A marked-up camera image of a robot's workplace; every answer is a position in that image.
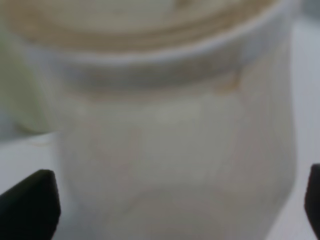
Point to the clear plastic drink bottle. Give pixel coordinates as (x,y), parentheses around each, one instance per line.
(174,117)

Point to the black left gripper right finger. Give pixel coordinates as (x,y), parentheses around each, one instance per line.
(312,199)

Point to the pale green plastic cup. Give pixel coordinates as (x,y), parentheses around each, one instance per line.
(26,89)

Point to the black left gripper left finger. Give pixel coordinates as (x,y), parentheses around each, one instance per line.
(31,209)

